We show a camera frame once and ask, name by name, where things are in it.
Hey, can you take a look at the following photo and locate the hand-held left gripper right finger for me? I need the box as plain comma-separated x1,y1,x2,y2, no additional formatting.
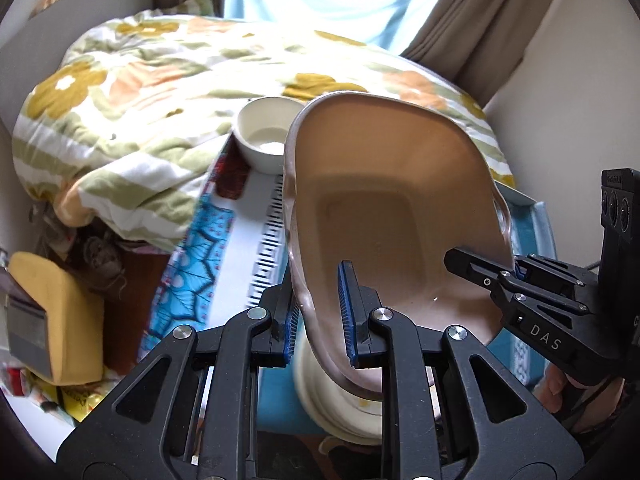
337,260,586,480

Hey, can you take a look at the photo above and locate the white deep plate dark rim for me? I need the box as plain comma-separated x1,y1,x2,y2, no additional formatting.
305,390,388,443

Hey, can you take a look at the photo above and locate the grey padded headboard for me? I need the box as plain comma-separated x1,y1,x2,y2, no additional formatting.
0,0,153,126

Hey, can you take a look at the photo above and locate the brown wooden cabinet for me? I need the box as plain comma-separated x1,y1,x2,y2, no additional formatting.
102,242,173,376

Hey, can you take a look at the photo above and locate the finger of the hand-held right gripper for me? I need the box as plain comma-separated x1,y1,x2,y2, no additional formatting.
444,246,522,295
505,254,592,317

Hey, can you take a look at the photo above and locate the pink square bowl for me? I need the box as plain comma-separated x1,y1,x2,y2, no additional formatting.
283,91,516,401

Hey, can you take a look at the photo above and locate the person's right hand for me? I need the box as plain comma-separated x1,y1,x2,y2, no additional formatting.
542,362,626,433

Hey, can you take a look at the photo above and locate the blue towel tablecloth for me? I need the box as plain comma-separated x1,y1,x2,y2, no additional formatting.
255,200,556,433

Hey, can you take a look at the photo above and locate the floral striped blanket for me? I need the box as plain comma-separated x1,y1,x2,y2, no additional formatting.
12,14,516,253

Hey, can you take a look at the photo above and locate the green patterned pillow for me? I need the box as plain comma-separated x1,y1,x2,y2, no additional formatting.
135,0,216,23

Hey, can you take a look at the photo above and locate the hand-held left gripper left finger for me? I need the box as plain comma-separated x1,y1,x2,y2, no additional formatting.
56,280,303,480

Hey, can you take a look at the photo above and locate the pale yellow round bowl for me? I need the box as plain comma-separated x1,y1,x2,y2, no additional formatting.
295,335,351,406

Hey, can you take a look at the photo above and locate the white round bowl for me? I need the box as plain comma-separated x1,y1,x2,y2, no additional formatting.
236,96,306,175

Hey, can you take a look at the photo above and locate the light blue tray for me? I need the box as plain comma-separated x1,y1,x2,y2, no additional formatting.
492,180,553,281

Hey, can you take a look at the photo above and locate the blue patterned cloth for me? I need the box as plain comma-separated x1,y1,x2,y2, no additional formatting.
140,135,301,361

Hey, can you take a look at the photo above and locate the yellow foam block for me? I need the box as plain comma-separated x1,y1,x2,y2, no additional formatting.
0,251,106,386

